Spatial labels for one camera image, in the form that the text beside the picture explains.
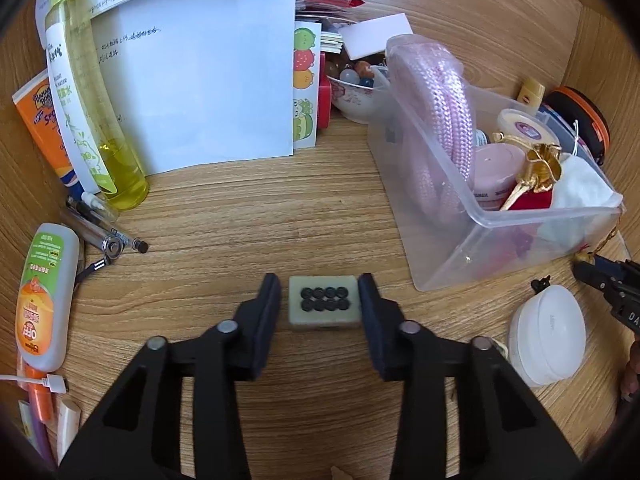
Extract orange marker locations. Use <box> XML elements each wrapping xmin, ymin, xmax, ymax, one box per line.
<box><xmin>22</xmin><ymin>364</ymin><xmax>56</xmax><ymax>424</ymax></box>

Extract pink round jar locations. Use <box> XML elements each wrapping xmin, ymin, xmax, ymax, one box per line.
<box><xmin>470</xmin><ymin>142</ymin><xmax>531</xmax><ymax>212</ymax></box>

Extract clear pen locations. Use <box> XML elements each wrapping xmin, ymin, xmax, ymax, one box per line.
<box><xmin>64</xmin><ymin>195</ymin><xmax>150</xmax><ymax>255</ymax></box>

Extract orange sunscreen tube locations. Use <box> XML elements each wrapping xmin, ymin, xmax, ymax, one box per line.
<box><xmin>12</xmin><ymin>72</ymin><xmax>84</xmax><ymax>202</ymax></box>

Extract white round jar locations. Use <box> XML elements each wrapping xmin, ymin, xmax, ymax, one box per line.
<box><xmin>507</xmin><ymin>284</ymin><xmax>587</xmax><ymax>389</ymax></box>

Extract white card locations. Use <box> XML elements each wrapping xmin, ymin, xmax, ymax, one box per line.
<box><xmin>339</xmin><ymin>12</ymin><xmax>414</xmax><ymax>61</ymax></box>

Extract person's right hand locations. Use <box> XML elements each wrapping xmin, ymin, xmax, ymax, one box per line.
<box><xmin>620</xmin><ymin>339</ymin><xmax>640</xmax><ymax>403</ymax></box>

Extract wooden desktop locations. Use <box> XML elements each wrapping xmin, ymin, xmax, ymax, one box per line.
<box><xmin>0</xmin><ymin>0</ymin><xmax>640</xmax><ymax>480</ymax></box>

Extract white drawstring pouch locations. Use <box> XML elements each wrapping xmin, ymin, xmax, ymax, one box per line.
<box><xmin>539</xmin><ymin>154</ymin><xmax>624</xmax><ymax>252</ymax></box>

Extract yellow spray bottle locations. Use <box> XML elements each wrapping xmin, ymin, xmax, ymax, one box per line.
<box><xmin>44</xmin><ymin>0</ymin><xmax>150</xmax><ymax>212</ymax></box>

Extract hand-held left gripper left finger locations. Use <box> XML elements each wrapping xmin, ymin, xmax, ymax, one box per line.
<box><xmin>57</xmin><ymin>272</ymin><xmax>282</xmax><ymax>480</ymax></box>

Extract white usb cable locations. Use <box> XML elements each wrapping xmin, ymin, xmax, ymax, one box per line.
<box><xmin>0</xmin><ymin>372</ymin><xmax>69</xmax><ymax>394</ymax></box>

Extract pink rope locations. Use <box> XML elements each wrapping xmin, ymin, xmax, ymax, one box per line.
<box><xmin>386</xmin><ymin>41</ymin><xmax>477</xmax><ymax>223</ymax></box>

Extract green mahjong tile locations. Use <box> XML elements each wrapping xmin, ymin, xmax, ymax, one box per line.
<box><xmin>287</xmin><ymin>275</ymin><xmax>362</xmax><ymax>331</ymax></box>

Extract small yellow bottle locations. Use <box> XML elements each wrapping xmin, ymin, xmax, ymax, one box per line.
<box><xmin>517</xmin><ymin>78</ymin><xmax>546</xmax><ymax>109</ymax></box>

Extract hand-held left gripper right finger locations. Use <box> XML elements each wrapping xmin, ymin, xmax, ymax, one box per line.
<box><xmin>357</xmin><ymin>272</ymin><xmax>584</xmax><ymax>480</ymax></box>

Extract orange black zip case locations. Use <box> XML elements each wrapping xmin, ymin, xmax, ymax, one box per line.
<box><xmin>542</xmin><ymin>85</ymin><xmax>611</xmax><ymax>167</ymax></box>

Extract white capped pen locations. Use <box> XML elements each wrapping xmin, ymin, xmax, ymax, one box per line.
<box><xmin>80</xmin><ymin>190</ymin><xmax>121</xmax><ymax>224</ymax></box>

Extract purple pen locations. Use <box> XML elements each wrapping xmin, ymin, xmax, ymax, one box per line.
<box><xmin>29</xmin><ymin>404</ymin><xmax>54</xmax><ymax>467</ymax></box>

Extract ceramic bowl of beads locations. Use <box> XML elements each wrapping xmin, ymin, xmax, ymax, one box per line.
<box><xmin>324</xmin><ymin>59</ymin><xmax>387</xmax><ymax>125</ymax></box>

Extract red box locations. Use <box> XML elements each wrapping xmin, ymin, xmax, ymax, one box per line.
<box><xmin>314</xmin><ymin>79</ymin><xmax>334</xmax><ymax>130</ymax></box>

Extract gold ornament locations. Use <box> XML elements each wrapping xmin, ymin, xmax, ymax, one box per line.
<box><xmin>492</xmin><ymin>131</ymin><xmax>564</xmax><ymax>212</ymax></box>

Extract white paper sheets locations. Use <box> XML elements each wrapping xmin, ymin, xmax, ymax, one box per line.
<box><xmin>34</xmin><ymin>0</ymin><xmax>300</xmax><ymax>176</ymax></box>

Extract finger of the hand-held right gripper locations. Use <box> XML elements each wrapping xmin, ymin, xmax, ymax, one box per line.
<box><xmin>572</xmin><ymin>252</ymin><xmax>640</xmax><ymax>334</ymax></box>

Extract yellow jar with purple label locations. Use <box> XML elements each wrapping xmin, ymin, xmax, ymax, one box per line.
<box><xmin>496</xmin><ymin>108</ymin><xmax>561</xmax><ymax>154</ymax></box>

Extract blue pencil pouch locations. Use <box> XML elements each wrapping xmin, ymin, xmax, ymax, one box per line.
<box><xmin>537</xmin><ymin>104</ymin><xmax>582</xmax><ymax>147</ymax></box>

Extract green orange repellent bottle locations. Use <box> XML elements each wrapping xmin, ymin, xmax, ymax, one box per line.
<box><xmin>14</xmin><ymin>223</ymin><xmax>81</xmax><ymax>372</ymax></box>

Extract clear plastic box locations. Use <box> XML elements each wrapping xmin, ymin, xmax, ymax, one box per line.
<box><xmin>367</xmin><ymin>34</ymin><xmax>625</xmax><ymax>292</ymax></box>

